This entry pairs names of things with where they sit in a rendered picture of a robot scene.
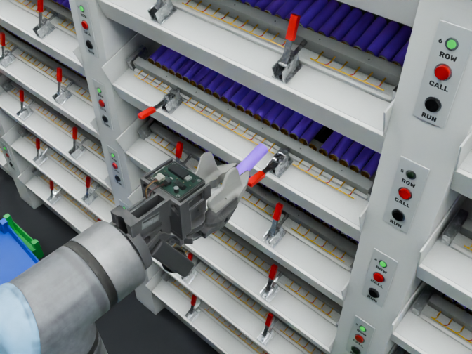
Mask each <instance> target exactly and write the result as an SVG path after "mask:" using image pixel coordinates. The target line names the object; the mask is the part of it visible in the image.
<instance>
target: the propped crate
mask: <svg viewBox="0 0 472 354"><path fill-rule="evenodd" d="M38 262H39V259H38V258H37V257H36V256H35V255H34V254H33V253H32V252H31V250H30V249H29V248H28V247H27V245H26V244H25V243H24V242H23V241H22V240H21V239H20V238H19V237H18V235H17V234H16V233H15V232H14V230H13V229H12V228H11V227H10V225H8V221H7V220H6V219H5V218H3V219H1V220H0V285H2V284H3V283H7V282H10V281H11V280H12V279H14V278H15V277H17V276H18V275H20V274H21V273H23V272H25V271H26V270H27V269H29V268H30V267H32V266H33V265H34V264H36V263H38Z"/></svg>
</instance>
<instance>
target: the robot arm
mask: <svg viewBox="0 0 472 354"><path fill-rule="evenodd" d="M236 166H237V164H236V163H231V164H224V165H220V166H217V165H216V162H215V160H214V156H213V155H212V153H211V152H205V153H204V154H203V155H202V156H201V157H200V159H199V164H198V166H197V170H196V171H195V172H194V173H193V172H191V171H190V170H188V169H187V168H185V167H184V166H182V165H181V164H179V163H178V162H176V161H173V159H172V158H170V159H168V160H166V161H165V162H164V163H162V164H160V165H159V166H157V167H156V168H154V169H153V170H151V171H150V172H148V173H147V174H145V175H144V176H142V177H141V178H140V183H141V187H142V193H143V198H142V199H141V200H140V201H138V202H137V203H135V204H134V205H133V206H131V207H129V208H128V209H127V210H126V209H125V208H124V207H122V206H121V205H119V206H117V207H115V208H114V209H113V210H111V211H110V213H111V216H112V221H111V222H110V223H108V222H106V221H98V222H96V223H94V224H93V225H92V226H90V227H89V228H87V229H85V231H83V232H81V233H80V234H78V235H77V236H76V237H74V238H72V239H71V240H70V241H69V242H67V243H65V244H64V245H62V246H61V247H60V248H58V249H56V250H55V251H54V252H52V253H51V254H49V255H48V256H46V257H45V258H43V259H42V260H40V261H39V262H38V263H36V264H34V265H33V266H32V267H30V268H29V269H27V270H26V271H25V272H23V273H21V274H20V275H18V276H17V277H15V278H14V279H12V280H11V281H10V282H7V283H3V284H2V285H0V354H108V353H107V351H106V348H105V346H104V343H103V341H102V339H101V337H100V334H99V332H98V329H97V327H96V324H95V321H96V320H97V319H98V318H100V317H101V316H102V315H104V314H105V313H106V312H107V311H108V310H109V309H111V308H112V307H113V306H115V305H116V304H117V303H119V302H120V301H121V300H122V299H123V298H124V297H126V296H127V295H129V294H130V293H131V292H132V291H133V290H134V289H136V288H137V287H139V286H140V285H141V284H142V283H144V281H145V278H146V273H145V270H147V269H148V268H149V267H150V266H151V265H152V257H153V258H154V259H156V260H157V261H159V262H160V263H161V264H162V267H163V268H164V269H165V270H166V271H167V272H169V273H178V274H179V275H181V276H182V277H187V275H188V274H189V272H190V271H191V270H192V268H193V267H194V263H193V262H192V261H191V260H190V259H188V258H187V255H186V253H185V251H184V250H183V249H181V248H180V247H181V246H182V245H183V244H193V241H195V240H197V239H199V238H200V237H203V238H204V239H206V238H207V237H208V236H209V235H210V234H211V233H213V232H216V231H217V230H220V229H221V228H222V227H223V226H224V225H225V224H226V223H227V222H228V221H229V220H230V218H231V216H232V215H233V213H234V211H235V210H236V208H237V205H238V203H239V202H240V200H241V198H242V195H243V194H244V191H245V190H246V188H247V184H248V182H249V171H248V170H246V171H245V172H244V173H242V174H240V175H239V171H238V169H237V168H236ZM162 167H164V168H162ZM158 170H159V171H158ZM156 171H157V172H156ZM155 172H156V173H155ZM152 174H153V175H152ZM222 181H223V183H222V185H221V187H220V188H219V189H217V191H215V192H214V193H213V194H212V195H211V189H212V188H216V187H218V184H219V183H220V182H222ZM206 201H207V203H206ZM207 209H208V210H207ZM175 243H176V244H178V245H179V246H180V247H174V246H171V245H174V244H175ZM169 244H170V245H169Z"/></svg>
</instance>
